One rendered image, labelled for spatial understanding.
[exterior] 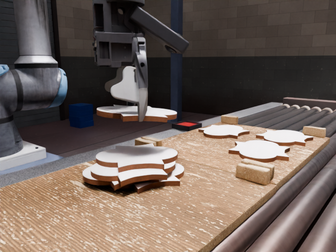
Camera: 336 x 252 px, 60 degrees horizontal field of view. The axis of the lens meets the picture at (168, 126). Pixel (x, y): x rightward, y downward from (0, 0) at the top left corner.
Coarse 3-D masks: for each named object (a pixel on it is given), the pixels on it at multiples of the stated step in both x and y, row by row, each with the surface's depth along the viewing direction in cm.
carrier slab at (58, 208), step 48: (0, 192) 47; (48, 192) 47; (96, 192) 47; (144, 192) 47; (192, 192) 47; (240, 192) 47; (0, 240) 34; (48, 240) 34; (96, 240) 34; (144, 240) 34; (192, 240) 34
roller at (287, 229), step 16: (320, 176) 58; (304, 192) 51; (320, 192) 52; (288, 208) 46; (304, 208) 46; (320, 208) 50; (272, 224) 41; (288, 224) 41; (304, 224) 43; (256, 240) 38; (272, 240) 37; (288, 240) 38
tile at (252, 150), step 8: (240, 144) 71; (248, 144) 71; (256, 144) 71; (264, 144) 71; (272, 144) 71; (232, 152) 67; (240, 152) 64; (248, 152) 64; (256, 152) 64; (264, 152) 64; (272, 152) 64; (280, 152) 64; (256, 160) 61; (264, 160) 61; (272, 160) 61; (288, 160) 62
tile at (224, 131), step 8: (200, 128) 87; (208, 128) 87; (216, 128) 87; (224, 128) 87; (232, 128) 87; (240, 128) 87; (208, 136) 81; (216, 136) 80; (224, 136) 80; (232, 136) 80
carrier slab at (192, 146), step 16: (256, 128) 92; (176, 144) 74; (192, 144) 74; (208, 144) 74; (224, 144) 74; (320, 144) 74; (192, 160) 62; (208, 160) 62; (224, 160) 62; (240, 160) 62; (304, 160) 63; (288, 176) 55
